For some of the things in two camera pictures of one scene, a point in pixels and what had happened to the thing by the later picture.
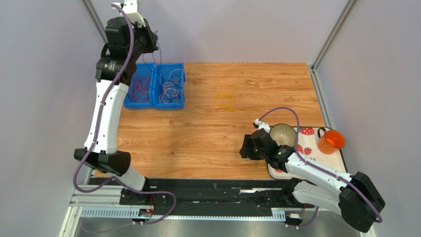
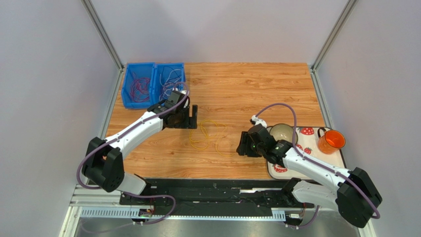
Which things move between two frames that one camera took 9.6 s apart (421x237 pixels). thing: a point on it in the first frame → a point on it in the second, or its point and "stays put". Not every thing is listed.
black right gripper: [246, 146] stays put
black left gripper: [151, 38] → [189, 122]
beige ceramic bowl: [283, 134] stays put
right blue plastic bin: [169, 83] stays put
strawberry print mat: [310, 150] stays put
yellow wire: [224, 98] → [200, 136]
